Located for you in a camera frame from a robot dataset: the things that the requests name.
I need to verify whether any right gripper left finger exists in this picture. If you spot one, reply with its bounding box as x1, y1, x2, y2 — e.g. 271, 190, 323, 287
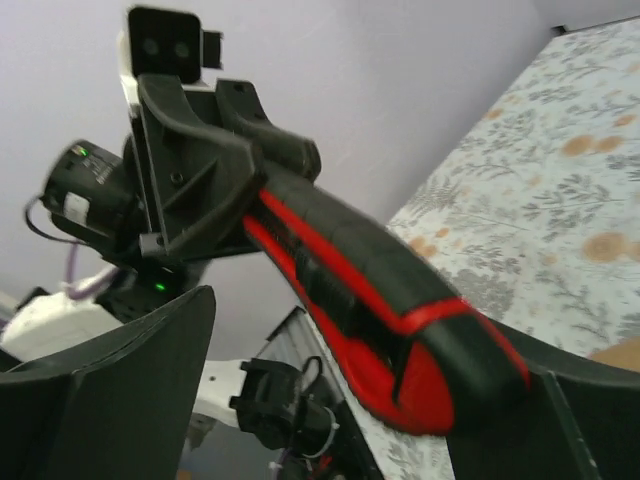
1, 286, 216, 480

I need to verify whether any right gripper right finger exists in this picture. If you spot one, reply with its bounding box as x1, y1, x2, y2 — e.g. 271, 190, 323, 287
444, 299, 639, 479

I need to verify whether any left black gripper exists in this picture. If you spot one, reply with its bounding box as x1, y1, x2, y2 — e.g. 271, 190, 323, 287
122, 73, 321, 264

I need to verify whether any brown cardboard box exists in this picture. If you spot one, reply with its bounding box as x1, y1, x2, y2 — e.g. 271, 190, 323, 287
590, 337, 640, 372

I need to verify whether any floral table mat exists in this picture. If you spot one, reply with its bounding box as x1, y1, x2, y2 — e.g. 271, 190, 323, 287
309, 17, 640, 480

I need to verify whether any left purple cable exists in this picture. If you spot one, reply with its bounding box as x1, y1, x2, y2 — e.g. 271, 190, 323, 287
62, 239, 116, 301

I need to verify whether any red black utility knife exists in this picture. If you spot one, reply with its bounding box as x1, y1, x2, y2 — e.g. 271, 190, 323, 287
243, 171, 530, 436

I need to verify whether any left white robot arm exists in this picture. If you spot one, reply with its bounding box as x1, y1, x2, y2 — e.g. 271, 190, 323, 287
1, 74, 321, 458

